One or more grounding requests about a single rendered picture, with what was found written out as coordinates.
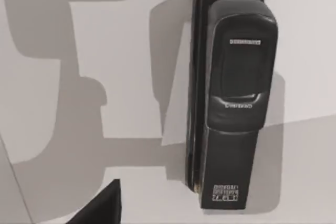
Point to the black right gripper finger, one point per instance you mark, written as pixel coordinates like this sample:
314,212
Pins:
106,205

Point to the black stapler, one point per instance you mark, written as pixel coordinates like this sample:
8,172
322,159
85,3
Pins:
231,90

